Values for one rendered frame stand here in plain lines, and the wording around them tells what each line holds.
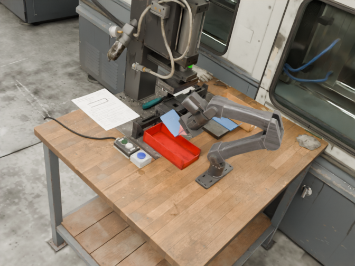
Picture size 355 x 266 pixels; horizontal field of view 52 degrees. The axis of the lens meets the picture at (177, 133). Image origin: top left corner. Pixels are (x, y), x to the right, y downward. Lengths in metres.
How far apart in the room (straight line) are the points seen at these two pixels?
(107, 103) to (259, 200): 0.91
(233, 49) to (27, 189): 1.67
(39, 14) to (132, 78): 2.98
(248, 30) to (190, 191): 1.09
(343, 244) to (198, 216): 1.19
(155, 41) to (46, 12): 3.20
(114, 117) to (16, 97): 1.86
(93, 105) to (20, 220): 1.00
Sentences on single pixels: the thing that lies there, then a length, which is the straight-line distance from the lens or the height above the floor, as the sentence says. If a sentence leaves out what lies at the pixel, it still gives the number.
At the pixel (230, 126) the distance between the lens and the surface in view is 1.89.
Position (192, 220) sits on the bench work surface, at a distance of 1.45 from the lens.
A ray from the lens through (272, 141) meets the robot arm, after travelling 1.41.
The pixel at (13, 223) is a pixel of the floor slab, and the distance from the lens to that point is 2.59.
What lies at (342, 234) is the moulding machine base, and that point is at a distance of 2.40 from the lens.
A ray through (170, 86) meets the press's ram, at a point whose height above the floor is 1.14.
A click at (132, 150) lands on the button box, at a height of 0.93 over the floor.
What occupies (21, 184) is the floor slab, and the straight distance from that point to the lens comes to 2.79.
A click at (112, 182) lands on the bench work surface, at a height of 0.90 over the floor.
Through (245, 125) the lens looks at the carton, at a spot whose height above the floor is 0.93.
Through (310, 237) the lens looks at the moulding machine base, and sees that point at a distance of 2.54.
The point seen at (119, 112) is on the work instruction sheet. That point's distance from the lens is 1.89.
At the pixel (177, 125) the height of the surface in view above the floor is 1.02.
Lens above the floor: 2.03
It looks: 39 degrees down
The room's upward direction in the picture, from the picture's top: 11 degrees clockwise
